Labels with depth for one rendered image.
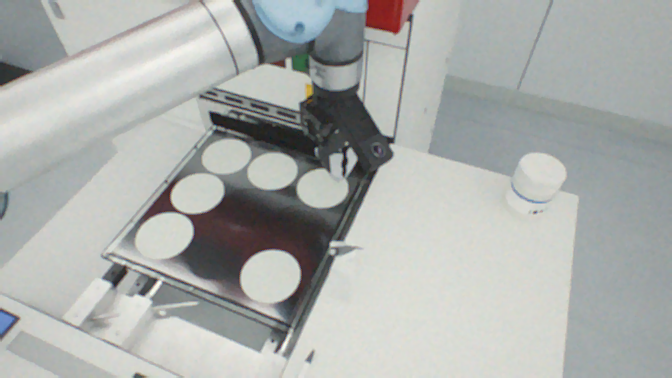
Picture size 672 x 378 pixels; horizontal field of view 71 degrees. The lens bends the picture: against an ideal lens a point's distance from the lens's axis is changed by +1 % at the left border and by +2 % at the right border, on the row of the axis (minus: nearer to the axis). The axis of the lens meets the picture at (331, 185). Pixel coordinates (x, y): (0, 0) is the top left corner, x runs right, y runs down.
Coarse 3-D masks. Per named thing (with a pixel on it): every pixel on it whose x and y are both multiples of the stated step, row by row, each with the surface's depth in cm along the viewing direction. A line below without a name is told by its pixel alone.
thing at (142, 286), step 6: (138, 276) 84; (144, 276) 84; (138, 282) 84; (144, 282) 84; (150, 282) 85; (132, 288) 83; (138, 288) 83; (144, 288) 84; (150, 288) 86; (126, 294) 82; (132, 294) 82; (138, 294) 82; (144, 294) 84
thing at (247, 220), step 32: (192, 160) 96; (224, 192) 91; (256, 192) 91; (288, 192) 91; (352, 192) 91; (192, 224) 86; (224, 224) 86; (256, 224) 86; (288, 224) 86; (320, 224) 86; (128, 256) 81; (192, 256) 81; (224, 256) 81; (320, 256) 81; (224, 288) 77; (288, 320) 74
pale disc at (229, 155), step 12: (216, 144) 99; (228, 144) 99; (240, 144) 99; (204, 156) 97; (216, 156) 97; (228, 156) 97; (240, 156) 97; (216, 168) 95; (228, 168) 95; (240, 168) 95
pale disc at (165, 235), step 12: (156, 216) 87; (168, 216) 87; (180, 216) 87; (144, 228) 85; (156, 228) 85; (168, 228) 85; (180, 228) 85; (192, 228) 85; (144, 240) 83; (156, 240) 83; (168, 240) 83; (180, 240) 83; (144, 252) 82; (156, 252) 82; (168, 252) 82
